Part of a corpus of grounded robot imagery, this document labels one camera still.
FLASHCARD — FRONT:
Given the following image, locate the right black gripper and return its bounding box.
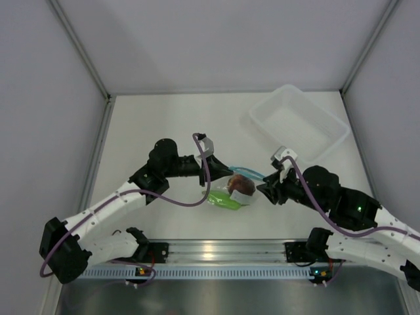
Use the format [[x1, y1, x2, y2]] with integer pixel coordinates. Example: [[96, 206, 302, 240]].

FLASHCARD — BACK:
[[257, 165, 328, 214]]

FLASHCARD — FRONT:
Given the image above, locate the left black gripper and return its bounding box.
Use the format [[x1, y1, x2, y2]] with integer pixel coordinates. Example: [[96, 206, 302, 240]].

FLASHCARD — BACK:
[[163, 154, 233, 187]]

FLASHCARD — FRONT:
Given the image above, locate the red fake apple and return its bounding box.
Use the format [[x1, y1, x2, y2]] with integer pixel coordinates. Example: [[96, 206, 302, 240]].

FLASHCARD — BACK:
[[227, 174, 255, 196]]

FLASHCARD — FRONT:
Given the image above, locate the clear zip top bag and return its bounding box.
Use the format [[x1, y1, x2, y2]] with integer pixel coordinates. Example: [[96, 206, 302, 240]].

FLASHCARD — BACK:
[[206, 167, 264, 211]]

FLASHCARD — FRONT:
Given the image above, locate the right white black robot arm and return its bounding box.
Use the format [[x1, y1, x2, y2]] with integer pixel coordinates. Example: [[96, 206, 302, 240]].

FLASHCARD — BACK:
[[257, 165, 419, 291]]

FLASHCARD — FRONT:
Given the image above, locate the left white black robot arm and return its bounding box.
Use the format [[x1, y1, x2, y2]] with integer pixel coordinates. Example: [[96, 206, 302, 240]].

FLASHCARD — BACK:
[[39, 133, 233, 284]]

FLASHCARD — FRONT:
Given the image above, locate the green fake food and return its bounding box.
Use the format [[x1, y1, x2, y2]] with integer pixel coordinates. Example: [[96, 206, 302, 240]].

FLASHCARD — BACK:
[[207, 190, 242, 210]]

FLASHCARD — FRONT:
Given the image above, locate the clear plastic bin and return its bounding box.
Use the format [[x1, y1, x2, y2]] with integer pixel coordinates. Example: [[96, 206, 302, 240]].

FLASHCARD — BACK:
[[249, 84, 350, 164]]

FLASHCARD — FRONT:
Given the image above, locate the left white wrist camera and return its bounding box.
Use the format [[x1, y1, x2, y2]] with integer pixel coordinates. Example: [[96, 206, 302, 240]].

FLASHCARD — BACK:
[[195, 133, 214, 161]]

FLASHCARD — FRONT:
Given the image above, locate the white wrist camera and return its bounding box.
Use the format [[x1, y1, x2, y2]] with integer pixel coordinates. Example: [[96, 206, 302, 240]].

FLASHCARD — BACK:
[[270, 146, 298, 183], [195, 133, 214, 161]]

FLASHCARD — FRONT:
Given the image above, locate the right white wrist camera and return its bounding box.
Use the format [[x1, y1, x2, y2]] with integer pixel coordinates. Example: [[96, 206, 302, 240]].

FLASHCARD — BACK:
[[270, 146, 298, 183]]

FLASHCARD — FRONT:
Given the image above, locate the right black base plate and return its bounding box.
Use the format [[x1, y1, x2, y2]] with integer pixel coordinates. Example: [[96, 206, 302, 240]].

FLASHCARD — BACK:
[[284, 241, 329, 264]]

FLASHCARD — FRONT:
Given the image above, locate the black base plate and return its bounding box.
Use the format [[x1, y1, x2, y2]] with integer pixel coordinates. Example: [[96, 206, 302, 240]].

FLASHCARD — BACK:
[[284, 241, 329, 264], [130, 241, 169, 264]]

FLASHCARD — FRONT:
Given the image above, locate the aluminium mounting rail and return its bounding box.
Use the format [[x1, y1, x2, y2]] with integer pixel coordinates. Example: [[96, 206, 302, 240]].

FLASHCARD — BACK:
[[88, 238, 391, 265]]

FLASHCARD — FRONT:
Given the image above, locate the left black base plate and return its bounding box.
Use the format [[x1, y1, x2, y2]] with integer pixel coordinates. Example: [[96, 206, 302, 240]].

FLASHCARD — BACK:
[[130, 241, 169, 264]]

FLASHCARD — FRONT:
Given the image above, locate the white slotted cable duct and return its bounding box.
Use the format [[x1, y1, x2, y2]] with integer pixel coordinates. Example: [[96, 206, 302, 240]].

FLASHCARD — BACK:
[[79, 265, 331, 280]]

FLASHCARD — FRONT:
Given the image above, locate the right aluminium frame post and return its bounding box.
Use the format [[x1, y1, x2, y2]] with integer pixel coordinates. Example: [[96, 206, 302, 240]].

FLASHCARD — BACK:
[[339, 0, 402, 96]]

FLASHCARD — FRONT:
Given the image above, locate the aluminium frame post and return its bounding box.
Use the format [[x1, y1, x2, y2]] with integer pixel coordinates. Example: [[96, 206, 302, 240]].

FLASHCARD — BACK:
[[47, 0, 111, 102], [339, 0, 402, 96]]

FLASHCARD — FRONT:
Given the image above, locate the left aluminium frame post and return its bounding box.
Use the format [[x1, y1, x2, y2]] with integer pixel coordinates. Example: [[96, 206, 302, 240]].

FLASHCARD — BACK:
[[47, 0, 111, 102]]

